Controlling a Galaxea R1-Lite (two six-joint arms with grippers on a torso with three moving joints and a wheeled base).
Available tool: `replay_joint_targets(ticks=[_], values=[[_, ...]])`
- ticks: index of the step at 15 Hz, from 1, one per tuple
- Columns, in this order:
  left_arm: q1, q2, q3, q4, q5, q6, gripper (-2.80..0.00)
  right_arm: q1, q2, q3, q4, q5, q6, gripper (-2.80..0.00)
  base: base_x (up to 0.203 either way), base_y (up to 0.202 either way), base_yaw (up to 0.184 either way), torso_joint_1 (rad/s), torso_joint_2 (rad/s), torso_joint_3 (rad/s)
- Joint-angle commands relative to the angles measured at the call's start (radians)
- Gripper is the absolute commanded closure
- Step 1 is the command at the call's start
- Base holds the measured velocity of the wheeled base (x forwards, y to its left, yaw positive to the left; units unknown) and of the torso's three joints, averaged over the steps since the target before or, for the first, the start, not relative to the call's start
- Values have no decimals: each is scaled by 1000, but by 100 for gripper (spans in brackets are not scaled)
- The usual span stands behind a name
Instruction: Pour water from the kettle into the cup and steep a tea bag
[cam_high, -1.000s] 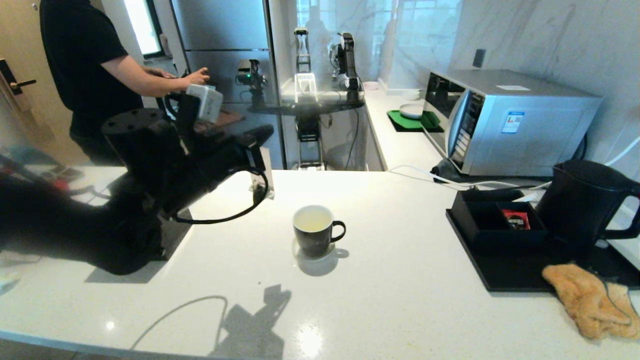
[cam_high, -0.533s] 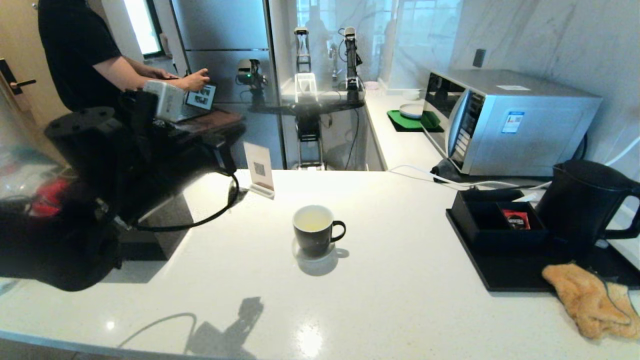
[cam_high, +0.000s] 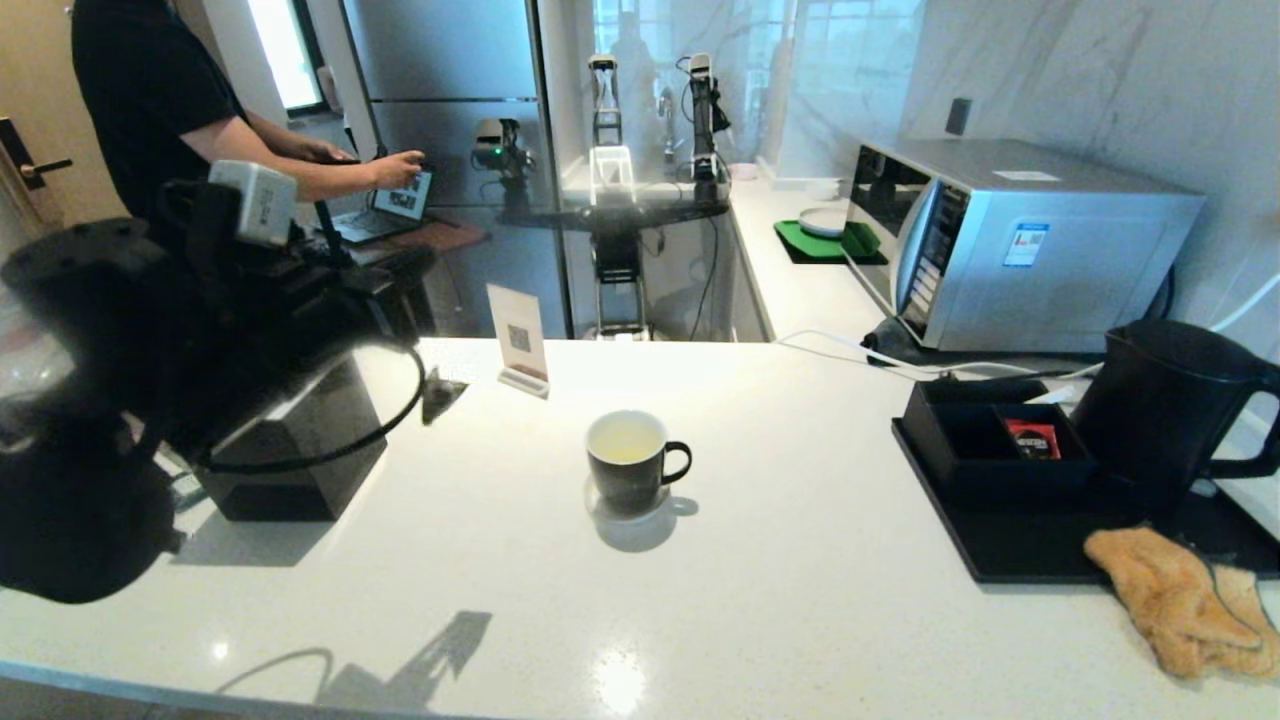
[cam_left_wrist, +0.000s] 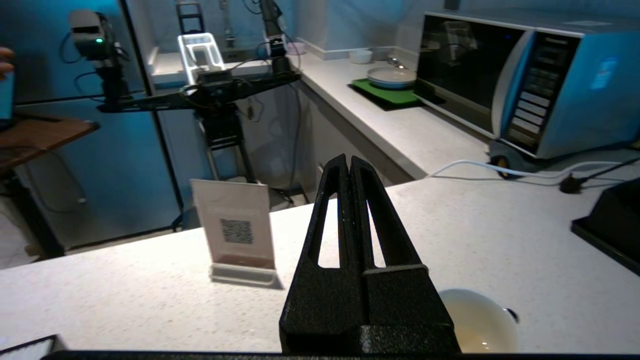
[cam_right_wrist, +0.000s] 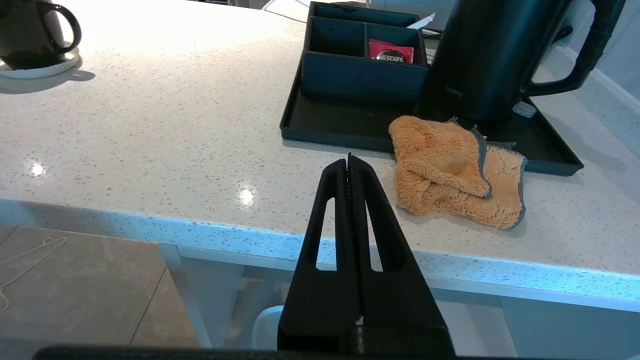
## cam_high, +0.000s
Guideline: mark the silver microwave oven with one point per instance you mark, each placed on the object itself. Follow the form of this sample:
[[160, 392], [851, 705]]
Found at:
[[1060, 270]]

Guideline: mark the wooden table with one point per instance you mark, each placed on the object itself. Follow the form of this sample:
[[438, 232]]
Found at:
[[440, 238]]

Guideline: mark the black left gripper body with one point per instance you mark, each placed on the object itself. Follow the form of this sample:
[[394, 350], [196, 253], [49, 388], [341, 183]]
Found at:
[[325, 300]]

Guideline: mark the robot behind glass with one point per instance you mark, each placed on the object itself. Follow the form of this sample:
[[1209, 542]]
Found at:
[[615, 260]]

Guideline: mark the black organizer box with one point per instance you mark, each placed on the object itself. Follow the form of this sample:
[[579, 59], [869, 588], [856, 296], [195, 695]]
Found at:
[[1000, 478]]

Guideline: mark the silver refrigerator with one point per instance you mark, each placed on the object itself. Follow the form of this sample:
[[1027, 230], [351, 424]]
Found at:
[[440, 60]]

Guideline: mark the black wall outlet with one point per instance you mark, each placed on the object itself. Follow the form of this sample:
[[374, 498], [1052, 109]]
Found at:
[[958, 117]]

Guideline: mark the person in black shirt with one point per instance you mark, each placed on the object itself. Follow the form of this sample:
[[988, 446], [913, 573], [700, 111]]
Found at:
[[150, 90]]

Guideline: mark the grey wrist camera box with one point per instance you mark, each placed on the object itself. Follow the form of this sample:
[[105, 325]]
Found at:
[[258, 202]]

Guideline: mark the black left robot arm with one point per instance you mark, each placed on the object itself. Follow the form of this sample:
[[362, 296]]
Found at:
[[90, 330]]

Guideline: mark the bright window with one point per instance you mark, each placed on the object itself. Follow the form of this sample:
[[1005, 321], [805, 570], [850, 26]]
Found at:
[[285, 55]]

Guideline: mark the tea bag with tag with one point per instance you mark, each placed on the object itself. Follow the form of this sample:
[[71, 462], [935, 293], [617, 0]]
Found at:
[[440, 395]]

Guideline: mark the red coffee sachet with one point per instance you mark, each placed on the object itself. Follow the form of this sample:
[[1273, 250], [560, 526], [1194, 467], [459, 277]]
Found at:
[[1034, 440]]

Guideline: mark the orange cloth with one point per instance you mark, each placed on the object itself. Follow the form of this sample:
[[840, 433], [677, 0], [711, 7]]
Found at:
[[1170, 610]]

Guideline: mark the black serving tray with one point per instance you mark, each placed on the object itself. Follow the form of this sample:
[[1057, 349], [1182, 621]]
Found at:
[[1030, 550]]

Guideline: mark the black tissue box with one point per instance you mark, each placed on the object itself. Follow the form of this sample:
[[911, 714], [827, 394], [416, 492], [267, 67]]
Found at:
[[310, 450]]

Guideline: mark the black ceramic mug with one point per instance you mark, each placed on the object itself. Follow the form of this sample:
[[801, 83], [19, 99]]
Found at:
[[625, 485]]

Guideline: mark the QR code sign stand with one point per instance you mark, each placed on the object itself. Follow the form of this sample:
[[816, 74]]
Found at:
[[518, 335]]

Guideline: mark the wooden door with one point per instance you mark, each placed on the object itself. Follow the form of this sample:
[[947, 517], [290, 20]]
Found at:
[[40, 80]]

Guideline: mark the black electric kettle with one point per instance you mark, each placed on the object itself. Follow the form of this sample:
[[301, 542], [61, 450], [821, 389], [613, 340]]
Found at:
[[1150, 410]]

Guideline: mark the dark card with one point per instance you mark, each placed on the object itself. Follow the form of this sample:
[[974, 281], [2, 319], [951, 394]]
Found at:
[[188, 492]]

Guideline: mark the white sachet stick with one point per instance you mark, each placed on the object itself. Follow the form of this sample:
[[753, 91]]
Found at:
[[1050, 397]]

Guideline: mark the open laptop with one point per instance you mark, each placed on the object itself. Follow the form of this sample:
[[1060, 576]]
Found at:
[[405, 195]]

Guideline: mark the white plate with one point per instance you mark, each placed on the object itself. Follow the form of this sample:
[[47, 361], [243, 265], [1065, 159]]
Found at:
[[822, 222]]

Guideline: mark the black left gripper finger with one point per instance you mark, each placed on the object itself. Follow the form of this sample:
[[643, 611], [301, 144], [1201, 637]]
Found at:
[[400, 295], [410, 260]]

